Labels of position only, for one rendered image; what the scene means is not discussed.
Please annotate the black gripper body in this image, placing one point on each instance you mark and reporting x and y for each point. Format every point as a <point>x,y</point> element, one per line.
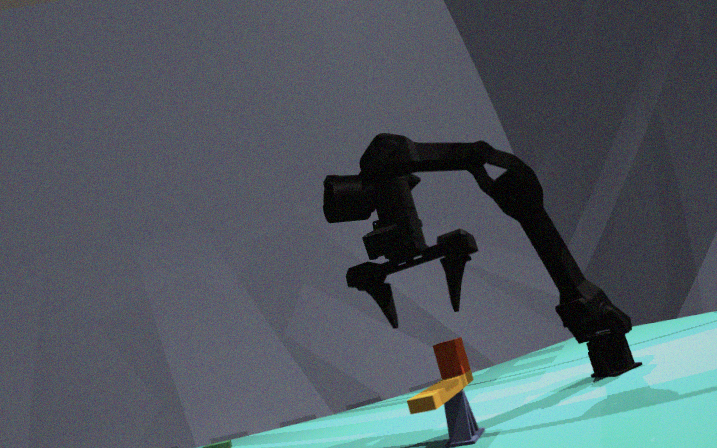
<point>458,241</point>

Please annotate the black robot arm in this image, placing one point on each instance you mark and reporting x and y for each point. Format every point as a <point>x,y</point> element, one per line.
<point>385,183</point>

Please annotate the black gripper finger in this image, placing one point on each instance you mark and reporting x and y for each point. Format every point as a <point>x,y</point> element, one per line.
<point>382,294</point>
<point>454,268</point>

